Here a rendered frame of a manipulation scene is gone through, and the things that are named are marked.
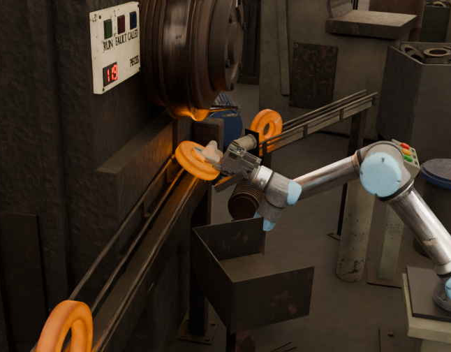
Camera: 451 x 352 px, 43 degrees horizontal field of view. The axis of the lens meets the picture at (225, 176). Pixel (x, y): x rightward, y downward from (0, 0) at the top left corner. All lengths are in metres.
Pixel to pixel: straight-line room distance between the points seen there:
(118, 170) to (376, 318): 1.41
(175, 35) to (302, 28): 2.95
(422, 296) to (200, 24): 1.15
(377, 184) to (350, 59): 2.72
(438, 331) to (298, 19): 2.96
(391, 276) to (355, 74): 2.04
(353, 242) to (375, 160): 0.93
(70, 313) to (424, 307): 1.26
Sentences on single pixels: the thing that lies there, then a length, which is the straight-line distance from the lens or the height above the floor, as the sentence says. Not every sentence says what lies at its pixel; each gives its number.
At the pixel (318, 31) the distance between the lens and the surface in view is 4.38.
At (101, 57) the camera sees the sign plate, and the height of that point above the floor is 1.14.
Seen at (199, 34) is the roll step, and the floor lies 1.16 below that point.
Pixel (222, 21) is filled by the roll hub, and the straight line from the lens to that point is 1.59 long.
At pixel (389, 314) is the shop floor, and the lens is 2.49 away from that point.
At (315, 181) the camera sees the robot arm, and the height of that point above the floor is 0.68.
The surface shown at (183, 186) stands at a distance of 1.83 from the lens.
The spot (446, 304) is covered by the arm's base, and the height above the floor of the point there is 0.34.
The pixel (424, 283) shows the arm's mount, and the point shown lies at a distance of 2.13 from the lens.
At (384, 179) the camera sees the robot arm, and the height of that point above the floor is 0.79.
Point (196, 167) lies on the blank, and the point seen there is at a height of 0.75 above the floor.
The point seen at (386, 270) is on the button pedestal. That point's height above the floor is 0.06.
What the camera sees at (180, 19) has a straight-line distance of 1.53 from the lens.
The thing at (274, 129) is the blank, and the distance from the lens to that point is 2.28.
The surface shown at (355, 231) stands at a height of 0.25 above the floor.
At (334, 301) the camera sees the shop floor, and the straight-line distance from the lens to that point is 2.50.
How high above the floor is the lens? 1.41
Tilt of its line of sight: 23 degrees down
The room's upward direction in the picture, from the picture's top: 2 degrees clockwise
